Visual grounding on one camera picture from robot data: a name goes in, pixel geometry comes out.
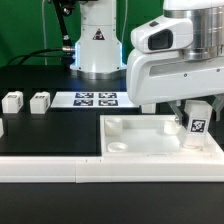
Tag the white square tabletop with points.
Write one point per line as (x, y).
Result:
(149, 135)

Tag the white L-shaped obstacle fence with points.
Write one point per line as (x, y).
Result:
(153, 168)

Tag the white part at left edge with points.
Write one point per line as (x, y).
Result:
(1, 128)

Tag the white sheet with AprilTags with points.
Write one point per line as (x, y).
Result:
(92, 100)

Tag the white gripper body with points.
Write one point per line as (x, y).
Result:
(158, 69)

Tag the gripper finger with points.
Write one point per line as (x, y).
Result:
(179, 116)
(218, 105)

